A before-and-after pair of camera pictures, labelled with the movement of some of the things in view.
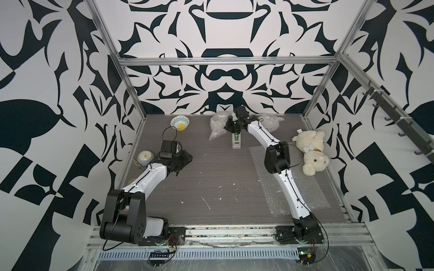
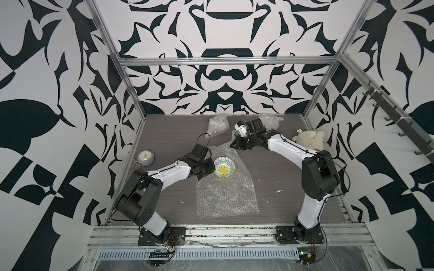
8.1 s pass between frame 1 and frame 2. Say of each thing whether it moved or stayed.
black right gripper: moved
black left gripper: moved
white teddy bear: stayed
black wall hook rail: stayed
